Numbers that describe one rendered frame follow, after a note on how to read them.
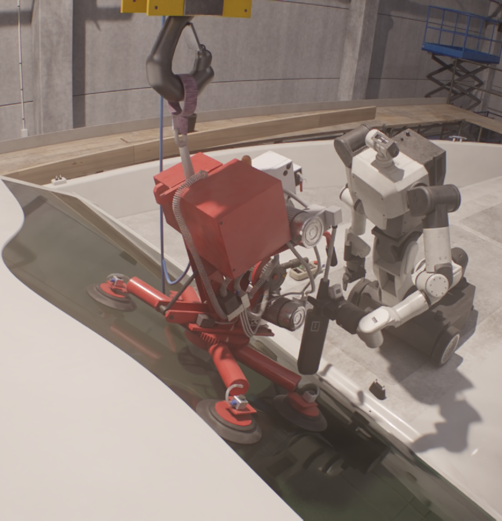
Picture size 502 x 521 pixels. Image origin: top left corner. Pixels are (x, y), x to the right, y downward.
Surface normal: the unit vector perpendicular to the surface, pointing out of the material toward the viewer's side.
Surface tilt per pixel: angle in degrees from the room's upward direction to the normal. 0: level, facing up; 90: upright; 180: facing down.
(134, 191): 90
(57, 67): 90
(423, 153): 27
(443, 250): 66
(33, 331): 21
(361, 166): 71
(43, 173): 90
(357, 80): 90
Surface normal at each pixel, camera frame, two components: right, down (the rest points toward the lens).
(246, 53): 0.63, 0.43
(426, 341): -0.72, 0.28
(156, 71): -0.05, 0.59
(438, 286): 0.02, 0.08
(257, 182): -0.17, -0.74
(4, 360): 0.39, -0.88
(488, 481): 0.44, -0.45
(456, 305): 0.09, -0.87
